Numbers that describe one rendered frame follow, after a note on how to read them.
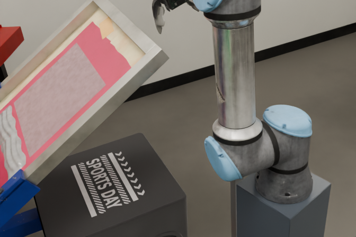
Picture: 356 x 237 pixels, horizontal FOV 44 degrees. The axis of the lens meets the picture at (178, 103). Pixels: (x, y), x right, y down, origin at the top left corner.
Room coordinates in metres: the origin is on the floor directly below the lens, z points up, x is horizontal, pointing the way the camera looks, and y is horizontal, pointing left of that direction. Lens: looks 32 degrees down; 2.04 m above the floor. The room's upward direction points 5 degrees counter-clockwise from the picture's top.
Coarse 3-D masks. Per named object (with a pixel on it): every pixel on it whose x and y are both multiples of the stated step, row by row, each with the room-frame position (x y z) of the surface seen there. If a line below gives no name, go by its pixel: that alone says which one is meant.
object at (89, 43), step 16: (96, 32) 1.38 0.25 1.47; (80, 48) 1.36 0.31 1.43; (96, 48) 1.30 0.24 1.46; (48, 64) 1.40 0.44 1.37; (64, 64) 1.33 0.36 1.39; (80, 64) 1.27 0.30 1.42; (32, 80) 1.37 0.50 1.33; (48, 80) 1.30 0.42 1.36; (64, 80) 1.24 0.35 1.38; (16, 96) 1.34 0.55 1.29; (32, 96) 1.27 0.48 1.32; (48, 96) 1.22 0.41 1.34; (0, 112) 1.31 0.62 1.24; (16, 112) 1.25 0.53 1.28; (32, 112) 1.19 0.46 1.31; (16, 128) 1.17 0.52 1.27
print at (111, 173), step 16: (96, 160) 1.36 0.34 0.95; (112, 160) 1.35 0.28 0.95; (80, 176) 1.28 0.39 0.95; (96, 176) 1.27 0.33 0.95; (112, 176) 1.26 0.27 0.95; (128, 176) 1.25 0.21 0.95; (80, 192) 1.19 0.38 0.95; (96, 192) 1.18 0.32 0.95; (112, 192) 1.17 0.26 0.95; (128, 192) 1.17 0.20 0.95; (144, 192) 1.16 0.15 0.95; (96, 208) 1.10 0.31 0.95; (112, 208) 1.09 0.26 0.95
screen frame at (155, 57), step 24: (96, 0) 1.50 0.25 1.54; (72, 24) 1.49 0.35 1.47; (120, 24) 1.26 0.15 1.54; (48, 48) 1.45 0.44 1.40; (144, 48) 1.08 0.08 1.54; (24, 72) 1.41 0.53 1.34; (144, 72) 1.01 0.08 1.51; (0, 96) 1.37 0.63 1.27; (120, 96) 0.98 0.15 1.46; (96, 120) 0.95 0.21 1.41; (72, 144) 0.93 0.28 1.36; (48, 168) 0.90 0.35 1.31
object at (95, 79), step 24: (96, 72) 1.17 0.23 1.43; (120, 72) 1.10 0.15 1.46; (72, 96) 1.14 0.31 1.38; (96, 96) 1.07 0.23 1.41; (48, 120) 1.10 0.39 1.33; (72, 120) 1.04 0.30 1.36; (24, 144) 1.07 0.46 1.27; (48, 144) 1.00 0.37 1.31; (0, 168) 1.03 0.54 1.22; (24, 168) 0.97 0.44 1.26
